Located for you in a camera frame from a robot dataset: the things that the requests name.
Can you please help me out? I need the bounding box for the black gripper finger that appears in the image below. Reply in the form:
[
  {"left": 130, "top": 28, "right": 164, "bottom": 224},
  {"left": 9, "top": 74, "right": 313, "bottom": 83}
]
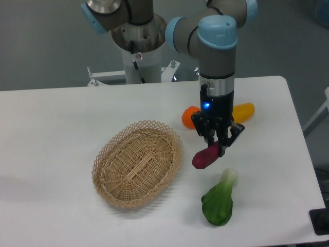
[
  {"left": 217, "top": 121, "right": 245, "bottom": 157},
  {"left": 196, "top": 120, "right": 215, "bottom": 147}
]

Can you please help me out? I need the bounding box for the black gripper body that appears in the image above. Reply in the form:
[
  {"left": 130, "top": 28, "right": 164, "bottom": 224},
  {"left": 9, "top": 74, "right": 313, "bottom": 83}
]
[{"left": 191, "top": 77, "right": 234, "bottom": 132}]

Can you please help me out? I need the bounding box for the purple sweet potato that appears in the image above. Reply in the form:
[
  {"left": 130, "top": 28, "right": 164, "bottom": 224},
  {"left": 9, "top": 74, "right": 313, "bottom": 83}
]
[{"left": 192, "top": 141, "right": 222, "bottom": 169}]

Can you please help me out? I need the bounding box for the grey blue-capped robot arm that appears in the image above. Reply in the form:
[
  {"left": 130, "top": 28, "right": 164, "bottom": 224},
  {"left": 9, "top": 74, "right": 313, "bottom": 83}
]
[{"left": 81, "top": 1, "right": 258, "bottom": 157}]

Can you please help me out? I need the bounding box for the woven wicker basket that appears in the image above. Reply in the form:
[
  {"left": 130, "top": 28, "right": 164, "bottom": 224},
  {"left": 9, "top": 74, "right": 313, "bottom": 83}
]
[{"left": 92, "top": 120, "right": 184, "bottom": 208}]

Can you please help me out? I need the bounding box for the yellow bell pepper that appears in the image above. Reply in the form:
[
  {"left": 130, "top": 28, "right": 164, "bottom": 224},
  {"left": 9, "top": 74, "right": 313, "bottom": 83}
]
[{"left": 233, "top": 102, "right": 255, "bottom": 124}]

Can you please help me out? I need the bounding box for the orange fruit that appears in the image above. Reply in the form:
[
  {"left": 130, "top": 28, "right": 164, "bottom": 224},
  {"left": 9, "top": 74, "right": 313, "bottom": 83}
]
[{"left": 181, "top": 106, "right": 200, "bottom": 129}]

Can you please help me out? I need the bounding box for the green bok choy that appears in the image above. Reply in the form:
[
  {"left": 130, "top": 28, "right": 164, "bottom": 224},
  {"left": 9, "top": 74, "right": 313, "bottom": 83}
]
[{"left": 201, "top": 168, "right": 239, "bottom": 226}]

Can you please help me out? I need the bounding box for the black table clamp box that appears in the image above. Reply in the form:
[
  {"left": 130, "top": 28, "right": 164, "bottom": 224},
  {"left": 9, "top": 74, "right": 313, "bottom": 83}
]
[{"left": 309, "top": 208, "right": 328, "bottom": 236}]

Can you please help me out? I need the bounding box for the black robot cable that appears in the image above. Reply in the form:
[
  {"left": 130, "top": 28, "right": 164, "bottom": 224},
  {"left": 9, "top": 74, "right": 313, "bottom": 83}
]
[{"left": 130, "top": 41, "right": 148, "bottom": 84}]

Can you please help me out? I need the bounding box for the white frame at right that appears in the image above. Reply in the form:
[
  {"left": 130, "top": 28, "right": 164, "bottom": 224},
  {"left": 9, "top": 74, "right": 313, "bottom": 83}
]
[{"left": 302, "top": 87, "right": 328, "bottom": 138}]

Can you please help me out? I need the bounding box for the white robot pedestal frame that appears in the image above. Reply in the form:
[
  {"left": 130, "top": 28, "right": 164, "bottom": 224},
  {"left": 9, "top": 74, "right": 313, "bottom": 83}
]
[{"left": 87, "top": 49, "right": 185, "bottom": 86}]

